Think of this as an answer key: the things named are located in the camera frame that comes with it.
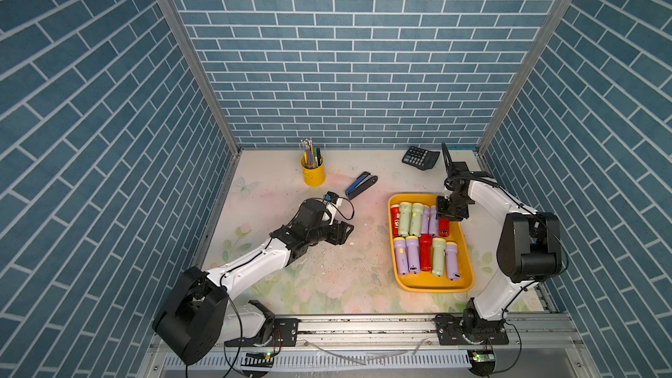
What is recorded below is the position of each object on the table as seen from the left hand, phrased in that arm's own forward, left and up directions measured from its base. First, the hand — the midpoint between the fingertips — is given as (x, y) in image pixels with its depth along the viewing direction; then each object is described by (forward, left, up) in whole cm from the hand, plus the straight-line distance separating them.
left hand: (352, 227), depth 83 cm
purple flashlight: (+5, -27, -8) cm, 29 cm away
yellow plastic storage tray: (-13, -24, -11) cm, 29 cm away
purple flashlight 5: (-6, -34, -8) cm, 35 cm away
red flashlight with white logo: (+10, -16, -8) cm, 21 cm away
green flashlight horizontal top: (-6, -29, -7) cm, 30 cm away
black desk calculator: (+39, -32, -9) cm, 51 cm away
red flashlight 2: (-5, -25, -8) cm, 27 cm away
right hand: (+8, -33, -6) cm, 35 cm away
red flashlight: (+2, -31, -4) cm, 32 cm away
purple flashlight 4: (-1, -21, -8) cm, 23 cm away
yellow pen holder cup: (+25, +15, -5) cm, 29 cm away
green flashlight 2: (+4, -23, -5) cm, 24 cm away
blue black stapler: (+24, -4, -9) cm, 26 cm away
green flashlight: (+6, -19, -5) cm, 21 cm away
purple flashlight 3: (-6, -16, -7) cm, 19 cm away
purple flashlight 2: (+6, -30, -6) cm, 31 cm away
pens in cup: (+31, +15, 0) cm, 34 cm away
